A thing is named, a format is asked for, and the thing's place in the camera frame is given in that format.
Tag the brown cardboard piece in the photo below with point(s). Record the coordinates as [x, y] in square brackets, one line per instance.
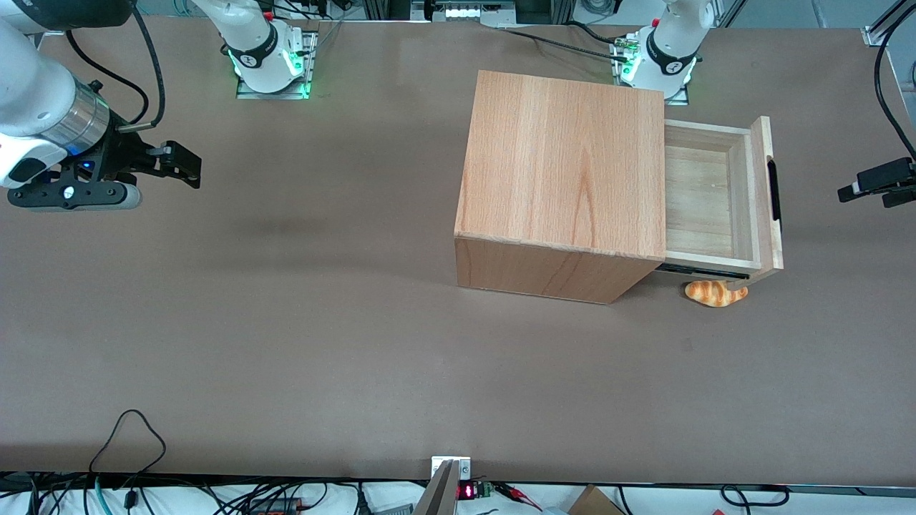
[594, 503]

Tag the wooden plank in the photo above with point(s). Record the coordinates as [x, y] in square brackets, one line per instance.
[440, 493]

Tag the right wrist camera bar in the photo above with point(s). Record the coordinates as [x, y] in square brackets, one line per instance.
[86, 194]

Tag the black device with red parts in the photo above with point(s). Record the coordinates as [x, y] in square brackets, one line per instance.
[275, 508]

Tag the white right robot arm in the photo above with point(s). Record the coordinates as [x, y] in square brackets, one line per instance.
[36, 93]

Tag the red and black clip leads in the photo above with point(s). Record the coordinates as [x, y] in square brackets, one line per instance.
[512, 490]

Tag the toy croissant bread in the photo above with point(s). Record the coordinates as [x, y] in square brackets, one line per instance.
[708, 293]

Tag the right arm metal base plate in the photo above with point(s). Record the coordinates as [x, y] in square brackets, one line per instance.
[313, 64]

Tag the white device with lights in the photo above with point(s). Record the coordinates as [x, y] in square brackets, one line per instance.
[465, 11]

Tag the light wooden drawer cabinet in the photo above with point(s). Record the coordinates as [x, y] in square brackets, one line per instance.
[558, 164]

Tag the red digit display module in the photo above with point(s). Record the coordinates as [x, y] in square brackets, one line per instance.
[466, 491]

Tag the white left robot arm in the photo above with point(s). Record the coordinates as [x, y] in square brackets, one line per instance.
[673, 43]

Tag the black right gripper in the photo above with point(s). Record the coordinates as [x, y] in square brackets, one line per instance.
[123, 155]

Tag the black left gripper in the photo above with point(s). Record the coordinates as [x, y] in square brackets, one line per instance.
[882, 177]

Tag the aluminium frame profile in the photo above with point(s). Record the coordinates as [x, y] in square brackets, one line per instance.
[874, 34]

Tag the small metal bracket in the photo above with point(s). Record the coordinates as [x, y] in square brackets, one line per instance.
[464, 468]

